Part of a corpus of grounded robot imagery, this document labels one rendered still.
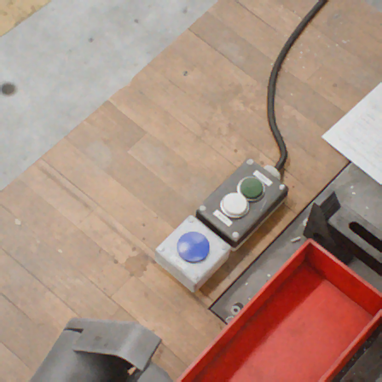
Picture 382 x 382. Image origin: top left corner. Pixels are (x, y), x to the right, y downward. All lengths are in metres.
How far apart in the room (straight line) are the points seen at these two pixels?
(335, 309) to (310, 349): 0.06
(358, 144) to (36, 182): 0.42
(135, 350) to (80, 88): 1.76
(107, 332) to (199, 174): 0.57
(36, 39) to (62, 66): 0.10
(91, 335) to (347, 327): 0.52
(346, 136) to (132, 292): 0.36
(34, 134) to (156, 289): 1.21
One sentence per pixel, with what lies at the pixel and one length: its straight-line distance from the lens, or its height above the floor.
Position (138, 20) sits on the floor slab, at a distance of 2.65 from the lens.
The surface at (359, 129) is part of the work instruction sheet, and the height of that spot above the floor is 0.90.
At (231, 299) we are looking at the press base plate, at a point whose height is 0.90.
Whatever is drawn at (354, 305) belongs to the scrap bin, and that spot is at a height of 0.90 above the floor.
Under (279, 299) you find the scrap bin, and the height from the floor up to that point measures 0.91.
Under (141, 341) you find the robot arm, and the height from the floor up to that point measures 1.33.
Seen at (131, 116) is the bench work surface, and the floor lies 0.90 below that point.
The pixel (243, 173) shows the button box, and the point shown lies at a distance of 1.35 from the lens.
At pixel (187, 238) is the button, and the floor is 0.94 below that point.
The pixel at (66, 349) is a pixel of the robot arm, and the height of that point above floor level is 1.28.
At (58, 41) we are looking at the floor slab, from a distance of 2.61.
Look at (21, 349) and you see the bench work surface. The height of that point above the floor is 0.90.
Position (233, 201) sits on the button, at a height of 0.94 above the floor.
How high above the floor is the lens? 2.10
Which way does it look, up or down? 61 degrees down
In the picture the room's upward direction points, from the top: 6 degrees clockwise
